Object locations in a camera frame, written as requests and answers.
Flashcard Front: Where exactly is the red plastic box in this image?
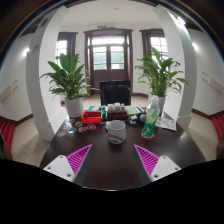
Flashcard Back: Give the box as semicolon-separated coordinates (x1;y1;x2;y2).
80;110;104;125

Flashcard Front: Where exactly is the white and brown mug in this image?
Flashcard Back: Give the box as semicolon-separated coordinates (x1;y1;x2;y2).
104;119;127;145

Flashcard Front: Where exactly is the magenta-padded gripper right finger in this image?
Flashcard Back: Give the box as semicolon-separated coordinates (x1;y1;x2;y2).
132;144;182;186

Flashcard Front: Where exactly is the broad-leaved plant in white pot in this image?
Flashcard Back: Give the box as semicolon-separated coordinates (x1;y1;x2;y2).
134;46;189;114
39;53;90;118

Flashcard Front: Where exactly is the black office chair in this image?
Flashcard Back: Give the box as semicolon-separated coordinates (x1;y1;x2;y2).
99;80;132;106

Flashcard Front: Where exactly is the brown-framed window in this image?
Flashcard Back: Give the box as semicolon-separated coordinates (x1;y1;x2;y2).
139;28;169;61
56;32;78;68

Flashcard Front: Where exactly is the brown wooden double door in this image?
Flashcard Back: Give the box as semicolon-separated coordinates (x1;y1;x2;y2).
83;28;134;91

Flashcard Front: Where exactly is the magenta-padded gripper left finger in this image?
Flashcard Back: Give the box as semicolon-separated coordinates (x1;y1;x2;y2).
43;144;95;186

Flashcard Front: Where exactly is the flat round red coaster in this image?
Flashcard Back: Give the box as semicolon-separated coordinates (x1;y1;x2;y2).
140;132;157;142

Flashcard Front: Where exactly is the clear green-labelled drink bottle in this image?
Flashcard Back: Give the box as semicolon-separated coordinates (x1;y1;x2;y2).
140;94;161;139

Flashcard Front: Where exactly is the dark box of white items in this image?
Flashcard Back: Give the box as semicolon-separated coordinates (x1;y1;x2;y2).
106;103;128;121

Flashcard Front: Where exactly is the white printed leaflet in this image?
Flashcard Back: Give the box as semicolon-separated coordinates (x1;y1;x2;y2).
154;116;178;132

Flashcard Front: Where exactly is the white wall radiator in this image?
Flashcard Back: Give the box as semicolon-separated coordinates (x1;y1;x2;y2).
201;71;224;94
0;79;19;101

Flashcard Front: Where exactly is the flat green box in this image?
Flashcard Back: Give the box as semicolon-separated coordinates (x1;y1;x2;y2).
88;105;107;114

